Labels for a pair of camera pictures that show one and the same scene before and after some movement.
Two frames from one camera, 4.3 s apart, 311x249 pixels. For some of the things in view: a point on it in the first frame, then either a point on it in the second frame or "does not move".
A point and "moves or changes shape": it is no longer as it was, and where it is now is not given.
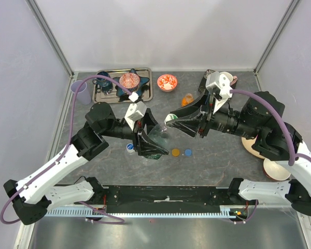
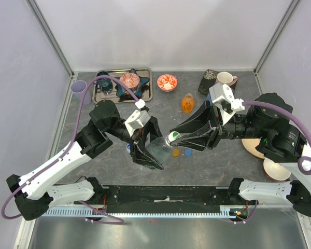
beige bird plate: [248, 143] does not move
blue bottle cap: [188, 152] does not move
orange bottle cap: [175, 152] does not move
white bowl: [274, 171] does not move
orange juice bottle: [187, 99] does not move
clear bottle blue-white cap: [129, 147] does not move
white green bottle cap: [169, 117] -> [172, 136]
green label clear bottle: [164, 135] moves or changes shape
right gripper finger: [189, 126] -> [197, 140]
